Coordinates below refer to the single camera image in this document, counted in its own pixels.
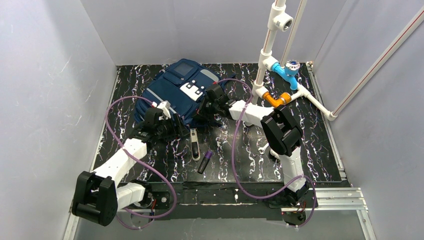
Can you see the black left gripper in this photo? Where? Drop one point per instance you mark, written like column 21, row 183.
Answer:
column 177, row 124

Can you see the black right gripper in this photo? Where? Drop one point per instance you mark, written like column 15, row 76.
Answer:
column 205, row 109

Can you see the purple black marker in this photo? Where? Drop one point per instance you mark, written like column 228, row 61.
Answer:
column 205, row 162

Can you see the navy blue student backpack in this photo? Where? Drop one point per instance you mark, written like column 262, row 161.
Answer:
column 183, row 84

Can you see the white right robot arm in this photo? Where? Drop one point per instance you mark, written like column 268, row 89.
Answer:
column 282, row 132

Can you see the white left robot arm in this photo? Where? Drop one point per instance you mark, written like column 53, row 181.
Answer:
column 112, row 172

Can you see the silver wrench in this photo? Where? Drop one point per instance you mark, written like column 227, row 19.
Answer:
column 263, row 149

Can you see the orange plastic tap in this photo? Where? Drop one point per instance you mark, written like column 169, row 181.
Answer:
column 283, row 99

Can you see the green white plastic tap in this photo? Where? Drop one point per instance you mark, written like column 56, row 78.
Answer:
column 274, row 154

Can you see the blue plastic tap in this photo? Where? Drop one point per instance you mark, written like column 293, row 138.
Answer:
column 288, row 72

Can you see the thin white rear pole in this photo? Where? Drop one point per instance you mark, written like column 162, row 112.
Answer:
column 293, row 31

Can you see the white pole with red stripe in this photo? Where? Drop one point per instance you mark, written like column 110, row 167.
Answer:
column 404, row 34

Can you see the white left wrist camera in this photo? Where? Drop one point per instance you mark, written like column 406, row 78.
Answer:
column 165, row 107

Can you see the white PVC pipe frame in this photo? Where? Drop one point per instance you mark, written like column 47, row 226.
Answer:
column 280, row 21

